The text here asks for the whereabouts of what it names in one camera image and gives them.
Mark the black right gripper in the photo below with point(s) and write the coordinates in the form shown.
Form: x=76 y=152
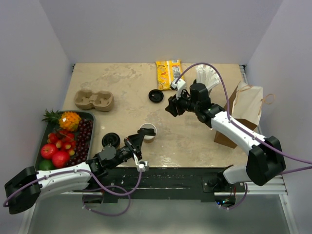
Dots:
x=172 y=107

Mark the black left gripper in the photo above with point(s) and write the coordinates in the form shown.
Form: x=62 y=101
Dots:
x=132 y=146

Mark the black plastic cup lid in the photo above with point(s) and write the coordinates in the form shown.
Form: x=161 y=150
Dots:
x=111 y=139

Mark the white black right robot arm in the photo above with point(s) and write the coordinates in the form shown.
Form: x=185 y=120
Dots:
x=265 y=160

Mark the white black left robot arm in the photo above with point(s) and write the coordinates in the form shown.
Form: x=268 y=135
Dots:
x=30 y=185

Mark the yellow snack bag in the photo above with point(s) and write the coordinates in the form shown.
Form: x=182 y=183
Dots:
x=167 y=71

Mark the cardboard cup carrier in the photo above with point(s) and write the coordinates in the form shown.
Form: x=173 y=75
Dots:
x=100 y=101

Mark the purple grapes bunch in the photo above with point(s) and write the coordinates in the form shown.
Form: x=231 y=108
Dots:
x=82 y=143

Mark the brown paper bag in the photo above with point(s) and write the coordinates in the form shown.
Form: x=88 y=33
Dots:
x=246 y=104

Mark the orange horned melon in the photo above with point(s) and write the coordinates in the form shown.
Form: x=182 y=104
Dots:
x=69 y=121

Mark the red strawberries cluster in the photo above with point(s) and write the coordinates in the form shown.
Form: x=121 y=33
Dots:
x=63 y=140

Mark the red apple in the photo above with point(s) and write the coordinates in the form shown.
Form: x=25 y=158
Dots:
x=60 y=158
x=48 y=150

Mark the green fruit tray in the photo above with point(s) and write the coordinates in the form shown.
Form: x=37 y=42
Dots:
x=51 y=127

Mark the small pineapple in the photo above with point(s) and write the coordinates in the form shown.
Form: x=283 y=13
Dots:
x=51 y=116

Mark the green lime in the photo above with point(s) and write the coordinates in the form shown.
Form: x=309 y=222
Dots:
x=46 y=165

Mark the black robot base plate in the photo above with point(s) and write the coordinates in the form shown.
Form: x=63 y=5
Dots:
x=170 y=183

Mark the aluminium frame rail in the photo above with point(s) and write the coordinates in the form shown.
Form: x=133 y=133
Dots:
x=257 y=210

